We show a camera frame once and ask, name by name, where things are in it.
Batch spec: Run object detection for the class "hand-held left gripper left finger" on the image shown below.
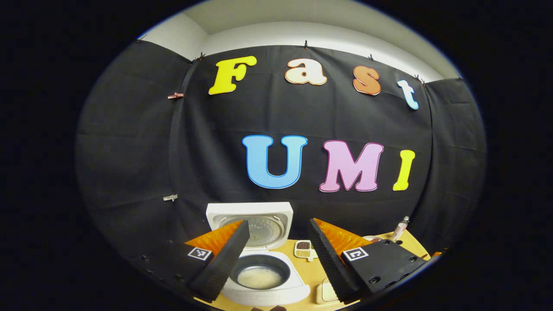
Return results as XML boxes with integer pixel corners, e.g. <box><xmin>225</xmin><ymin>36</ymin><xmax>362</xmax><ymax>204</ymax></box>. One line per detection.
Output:
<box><xmin>129</xmin><ymin>219</ymin><xmax>251</xmax><ymax>303</ymax></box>

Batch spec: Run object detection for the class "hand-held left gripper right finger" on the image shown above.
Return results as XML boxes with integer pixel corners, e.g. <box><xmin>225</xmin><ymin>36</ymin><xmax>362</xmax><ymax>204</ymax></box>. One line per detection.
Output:
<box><xmin>308</xmin><ymin>218</ymin><xmax>431</xmax><ymax>304</ymax></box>

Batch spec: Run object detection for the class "white rice portion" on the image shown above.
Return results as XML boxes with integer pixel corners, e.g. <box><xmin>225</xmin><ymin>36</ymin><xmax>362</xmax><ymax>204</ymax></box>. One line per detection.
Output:
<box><xmin>237</xmin><ymin>267</ymin><xmax>284</xmax><ymax>290</ymax></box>

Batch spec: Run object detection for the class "white rice cooker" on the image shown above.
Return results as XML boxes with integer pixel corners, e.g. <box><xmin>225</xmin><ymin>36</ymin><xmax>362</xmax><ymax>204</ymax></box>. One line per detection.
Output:
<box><xmin>206</xmin><ymin>202</ymin><xmax>311</xmax><ymax>307</ymax></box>

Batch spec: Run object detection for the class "white rectangular rice container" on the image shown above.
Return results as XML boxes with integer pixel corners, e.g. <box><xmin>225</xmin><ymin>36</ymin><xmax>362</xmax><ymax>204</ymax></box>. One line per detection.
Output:
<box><xmin>315</xmin><ymin>278</ymin><xmax>343</xmax><ymax>305</ymax></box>

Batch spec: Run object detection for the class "white divided dish of beans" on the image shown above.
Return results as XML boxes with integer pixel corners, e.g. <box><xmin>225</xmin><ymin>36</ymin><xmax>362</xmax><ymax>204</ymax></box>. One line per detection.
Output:
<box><xmin>294</xmin><ymin>240</ymin><xmax>318</xmax><ymax>262</ymax></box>

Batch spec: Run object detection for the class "clear bottle with pink label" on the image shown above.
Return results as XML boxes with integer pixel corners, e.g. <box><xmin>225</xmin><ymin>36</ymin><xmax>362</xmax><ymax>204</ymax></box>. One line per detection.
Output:
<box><xmin>391</xmin><ymin>216</ymin><xmax>410</xmax><ymax>241</ymax></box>

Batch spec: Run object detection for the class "black backdrop cloth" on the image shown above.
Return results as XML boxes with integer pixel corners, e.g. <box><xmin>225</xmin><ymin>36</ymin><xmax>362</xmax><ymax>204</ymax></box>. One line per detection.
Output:
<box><xmin>74</xmin><ymin>41</ymin><xmax>488</xmax><ymax>264</ymax></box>

